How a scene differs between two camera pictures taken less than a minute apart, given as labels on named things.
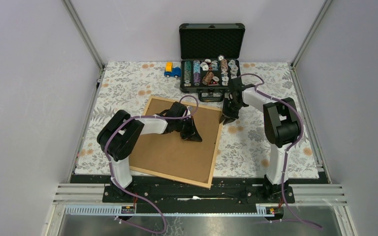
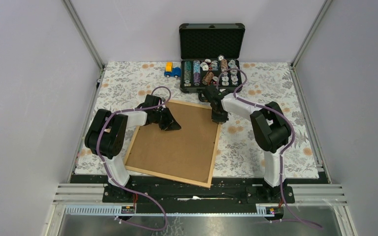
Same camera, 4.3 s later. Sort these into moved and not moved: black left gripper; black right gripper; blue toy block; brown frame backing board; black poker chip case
Moved: black left gripper; black right gripper
Not moved: blue toy block; black poker chip case; brown frame backing board
